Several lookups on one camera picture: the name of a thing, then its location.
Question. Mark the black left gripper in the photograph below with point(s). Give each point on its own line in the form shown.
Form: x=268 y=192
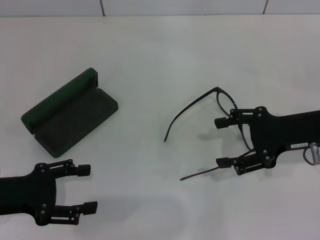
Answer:
x=27 y=195

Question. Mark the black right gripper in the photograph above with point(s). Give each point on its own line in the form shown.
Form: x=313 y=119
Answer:
x=275 y=132

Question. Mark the green glasses case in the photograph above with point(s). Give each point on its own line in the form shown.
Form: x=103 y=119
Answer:
x=75 y=120

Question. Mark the black glasses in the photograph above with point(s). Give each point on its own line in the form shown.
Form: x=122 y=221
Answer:
x=216 y=89

